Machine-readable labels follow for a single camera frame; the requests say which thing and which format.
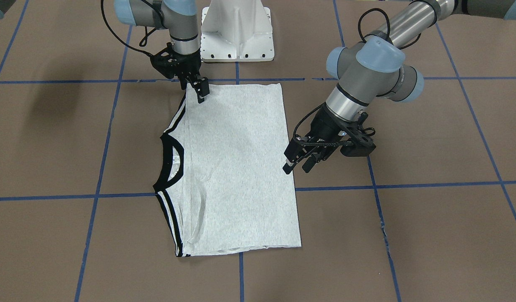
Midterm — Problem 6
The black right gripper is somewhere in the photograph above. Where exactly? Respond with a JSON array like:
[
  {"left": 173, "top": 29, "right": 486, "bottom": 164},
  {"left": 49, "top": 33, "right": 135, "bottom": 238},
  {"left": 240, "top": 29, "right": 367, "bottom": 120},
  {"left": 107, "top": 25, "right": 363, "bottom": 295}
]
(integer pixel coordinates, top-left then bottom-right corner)
[{"left": 150, "top": 45, "right": 210, "bottom": 104}]

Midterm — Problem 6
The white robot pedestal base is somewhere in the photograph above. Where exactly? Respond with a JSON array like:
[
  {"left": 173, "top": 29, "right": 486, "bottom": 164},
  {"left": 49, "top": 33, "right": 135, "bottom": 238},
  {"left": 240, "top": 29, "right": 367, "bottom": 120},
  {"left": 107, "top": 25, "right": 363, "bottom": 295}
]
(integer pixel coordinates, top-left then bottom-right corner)
[{"left": 200, "top": 0, "right": 275, "bottom": 63}]

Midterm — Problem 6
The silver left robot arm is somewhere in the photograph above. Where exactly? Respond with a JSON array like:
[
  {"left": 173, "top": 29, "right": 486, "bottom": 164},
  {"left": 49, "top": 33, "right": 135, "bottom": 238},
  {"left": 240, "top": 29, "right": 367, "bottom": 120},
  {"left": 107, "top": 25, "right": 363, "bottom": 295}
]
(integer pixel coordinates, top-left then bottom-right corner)
[{"left": 283, "top": 0, "right": 516, "bottom": 174}]

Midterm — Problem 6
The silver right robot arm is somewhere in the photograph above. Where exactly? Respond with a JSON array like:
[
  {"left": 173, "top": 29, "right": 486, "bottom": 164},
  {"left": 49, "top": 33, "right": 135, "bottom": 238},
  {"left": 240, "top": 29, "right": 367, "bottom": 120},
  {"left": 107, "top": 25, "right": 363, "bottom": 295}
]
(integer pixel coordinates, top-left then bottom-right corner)
[{"left": 114, "top": 0, "right": 210, "bottom": 104}]

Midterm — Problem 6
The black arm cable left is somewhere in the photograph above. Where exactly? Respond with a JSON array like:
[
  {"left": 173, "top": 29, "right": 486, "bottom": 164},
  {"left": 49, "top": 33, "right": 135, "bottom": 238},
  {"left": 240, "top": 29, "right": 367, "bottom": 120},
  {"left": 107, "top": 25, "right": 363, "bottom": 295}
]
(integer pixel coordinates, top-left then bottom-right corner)
[{"left": 358, "top": 8, "right": 422, "bottom": 49}]

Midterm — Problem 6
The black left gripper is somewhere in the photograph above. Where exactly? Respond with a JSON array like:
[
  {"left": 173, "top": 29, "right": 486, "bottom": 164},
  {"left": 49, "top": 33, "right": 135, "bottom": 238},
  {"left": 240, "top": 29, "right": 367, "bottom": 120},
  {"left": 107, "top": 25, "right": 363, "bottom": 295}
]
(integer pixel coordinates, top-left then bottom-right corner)
[{"left": 282, "top": 104, "right": 376, "bottom": 174}]

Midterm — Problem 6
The grey cartoon print t-shirt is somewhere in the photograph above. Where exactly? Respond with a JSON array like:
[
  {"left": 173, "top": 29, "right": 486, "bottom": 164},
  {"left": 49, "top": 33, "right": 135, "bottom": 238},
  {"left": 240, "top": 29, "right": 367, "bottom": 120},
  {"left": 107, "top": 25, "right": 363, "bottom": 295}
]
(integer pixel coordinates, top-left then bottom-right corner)
[{"left": 153, "top": 83, "right": 301, "bottom": 257}]

